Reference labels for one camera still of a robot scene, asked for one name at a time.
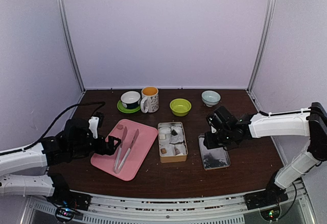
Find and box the tan tin box base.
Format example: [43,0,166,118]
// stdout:
[157,122,189,163]

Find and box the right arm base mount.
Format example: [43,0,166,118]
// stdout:
[244,190,288,222]

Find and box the bear print tin lid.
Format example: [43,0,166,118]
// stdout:
[198,134,230,170]

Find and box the dark heart chocolate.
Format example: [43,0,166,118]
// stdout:
[171,130,178,136]

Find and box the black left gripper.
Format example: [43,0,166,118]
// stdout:
[69,134,121,158]

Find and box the left rear aluminium frame post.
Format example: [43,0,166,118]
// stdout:
[57,0,85,93]

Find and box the light blue patterned bowl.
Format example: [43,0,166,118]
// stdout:
[201,90,221,107]

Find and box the right rear aluminium frame post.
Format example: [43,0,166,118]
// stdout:
[247,0,276,93]

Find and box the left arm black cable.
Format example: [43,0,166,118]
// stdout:
[0,101,106,156]

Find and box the green saucer plate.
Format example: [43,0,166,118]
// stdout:
[117,100,141,114]

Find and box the white paper cupcake liner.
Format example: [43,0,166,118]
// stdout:
[159,144,176,157]
[174,144,187,156]
[158,127,171,143]
[170,126,184,144]

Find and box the aluminium frame post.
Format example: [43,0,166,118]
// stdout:
[247,0,276,93]
[57,0,85,93]

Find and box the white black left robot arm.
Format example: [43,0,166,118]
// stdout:
[1,117,122,206]

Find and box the navy white dotted bowl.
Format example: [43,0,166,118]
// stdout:
[120,91,141,109]

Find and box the light brown chocolate square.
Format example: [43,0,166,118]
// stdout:
[160,148,167,154]

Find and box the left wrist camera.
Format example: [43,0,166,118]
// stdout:
[88,112,104,139]

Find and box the floral white mug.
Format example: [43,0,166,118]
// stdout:
[140,87,159,113]

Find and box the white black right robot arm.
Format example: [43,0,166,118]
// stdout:
[203,102,326,205]

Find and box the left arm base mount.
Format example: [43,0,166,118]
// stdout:
[46,191,91,223]

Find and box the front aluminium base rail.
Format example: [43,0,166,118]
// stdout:
[22,180,312,224]

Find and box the right aluminium table rail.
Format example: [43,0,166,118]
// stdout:
[246,90,288,165]

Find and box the pink plastic tray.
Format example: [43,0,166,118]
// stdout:
[90,119,158,181]

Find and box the lime green bowl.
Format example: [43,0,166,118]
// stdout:
[170,98,192,117]

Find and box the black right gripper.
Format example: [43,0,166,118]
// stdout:
[203,129,233,150]

